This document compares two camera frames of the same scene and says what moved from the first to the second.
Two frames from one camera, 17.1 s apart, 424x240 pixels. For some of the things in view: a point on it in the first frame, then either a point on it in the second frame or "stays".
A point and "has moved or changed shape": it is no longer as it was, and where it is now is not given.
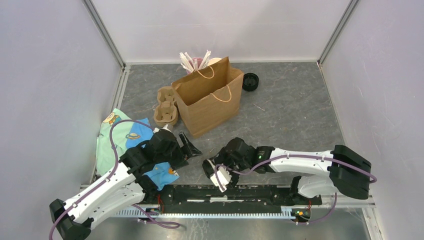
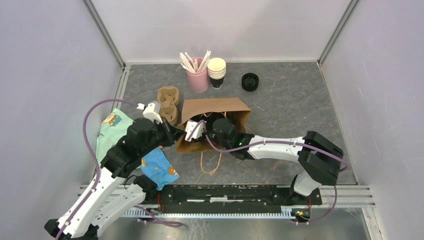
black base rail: x=265 y=199 stays
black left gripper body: x=174 y=155 to x=160 y=137
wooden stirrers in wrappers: x=187 y=62 stays
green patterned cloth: x=106 y=157 stays
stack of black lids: x=250 y=81 stays
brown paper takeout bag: x=210 y=96 has moved or changed shape
